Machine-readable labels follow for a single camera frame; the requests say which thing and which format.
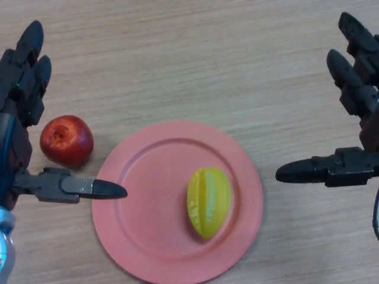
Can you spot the red apple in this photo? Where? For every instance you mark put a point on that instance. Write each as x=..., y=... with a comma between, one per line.
x=66, y=140

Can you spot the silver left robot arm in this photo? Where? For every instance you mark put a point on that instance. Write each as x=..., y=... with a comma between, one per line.
x=6, y=242

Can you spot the pink round plate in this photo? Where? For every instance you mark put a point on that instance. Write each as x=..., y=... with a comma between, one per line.
x=154, y=201

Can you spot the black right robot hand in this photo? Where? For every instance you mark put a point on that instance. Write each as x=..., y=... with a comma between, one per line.
x=355, y=165

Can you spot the yellow starfruit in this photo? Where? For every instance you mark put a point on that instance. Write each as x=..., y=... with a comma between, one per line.
x=207, y=204

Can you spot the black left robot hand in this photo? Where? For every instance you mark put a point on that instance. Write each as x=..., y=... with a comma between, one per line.
x=12, y=154

